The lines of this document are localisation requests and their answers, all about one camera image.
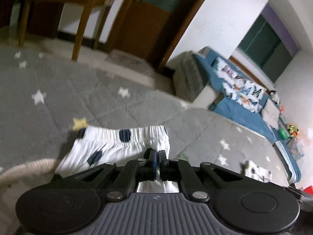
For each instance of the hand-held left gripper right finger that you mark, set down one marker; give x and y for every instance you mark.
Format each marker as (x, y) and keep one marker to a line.
(161, 162)

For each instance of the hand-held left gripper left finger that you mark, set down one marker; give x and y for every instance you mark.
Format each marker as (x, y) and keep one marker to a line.
(153, 162)

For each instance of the white shorts with navy dots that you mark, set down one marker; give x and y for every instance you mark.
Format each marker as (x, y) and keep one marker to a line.
(110, 142)

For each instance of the red thing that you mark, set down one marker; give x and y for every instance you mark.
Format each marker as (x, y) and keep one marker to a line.
(308, 190)

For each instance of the black and white patterned cloth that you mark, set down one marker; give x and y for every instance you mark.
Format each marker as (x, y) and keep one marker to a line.
(258, 172)

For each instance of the pile of small toys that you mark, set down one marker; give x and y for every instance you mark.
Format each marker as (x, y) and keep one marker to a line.
(296, 142)

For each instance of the green ball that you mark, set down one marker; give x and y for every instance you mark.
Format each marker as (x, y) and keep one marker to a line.
(283, 133)

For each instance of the blue mattress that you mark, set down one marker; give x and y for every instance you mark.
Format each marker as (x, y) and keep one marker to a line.
(234, 110)

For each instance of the grey folded blanket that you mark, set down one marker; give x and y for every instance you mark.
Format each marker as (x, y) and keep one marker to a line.
(188, 76)

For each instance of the beige pillow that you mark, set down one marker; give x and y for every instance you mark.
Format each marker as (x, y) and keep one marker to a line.
(271, 113)

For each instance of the grey star-print mat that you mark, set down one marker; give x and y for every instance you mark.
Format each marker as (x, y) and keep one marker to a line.
(73, 98)

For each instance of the grey doormat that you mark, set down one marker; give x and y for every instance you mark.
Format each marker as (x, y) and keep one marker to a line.
(129, 60)

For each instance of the black and white plush toy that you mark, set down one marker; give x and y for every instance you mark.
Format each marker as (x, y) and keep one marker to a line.
(274, 96)

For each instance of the butterfly-print blanket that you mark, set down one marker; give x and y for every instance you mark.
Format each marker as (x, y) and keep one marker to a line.
(240, 85)

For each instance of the wooden door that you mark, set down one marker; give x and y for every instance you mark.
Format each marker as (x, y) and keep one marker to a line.
(141, 24)

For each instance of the window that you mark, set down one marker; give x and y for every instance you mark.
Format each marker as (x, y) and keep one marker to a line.
(266, 46)

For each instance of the dark cabinet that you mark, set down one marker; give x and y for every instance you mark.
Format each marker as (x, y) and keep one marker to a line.
(44, 19)

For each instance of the dark wooden door frame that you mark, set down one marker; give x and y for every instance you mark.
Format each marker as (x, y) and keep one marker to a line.
(185, 22)

